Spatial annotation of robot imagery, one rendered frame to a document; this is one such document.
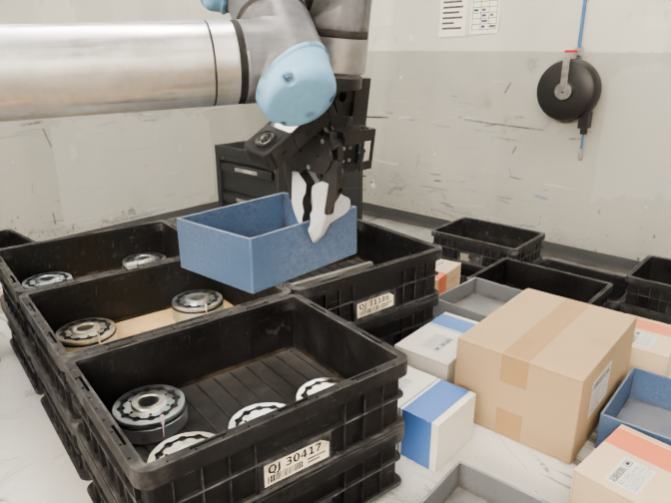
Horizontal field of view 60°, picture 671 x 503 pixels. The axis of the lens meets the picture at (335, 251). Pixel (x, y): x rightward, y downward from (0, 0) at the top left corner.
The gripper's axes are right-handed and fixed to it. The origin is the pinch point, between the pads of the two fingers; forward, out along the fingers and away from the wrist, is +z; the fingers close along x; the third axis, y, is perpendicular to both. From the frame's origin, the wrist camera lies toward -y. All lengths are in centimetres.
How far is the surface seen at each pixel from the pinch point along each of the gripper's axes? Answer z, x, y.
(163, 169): 109, 343, 189
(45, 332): 23.1, 33.5, -21.8
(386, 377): 18.9, -11.8, 5.6
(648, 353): 31, -32, 67
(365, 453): 29.8, -12.5, 2.2
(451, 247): 66, 65, 157
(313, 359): 30.1, 8.8, 12.9
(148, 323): 34, 42, 1
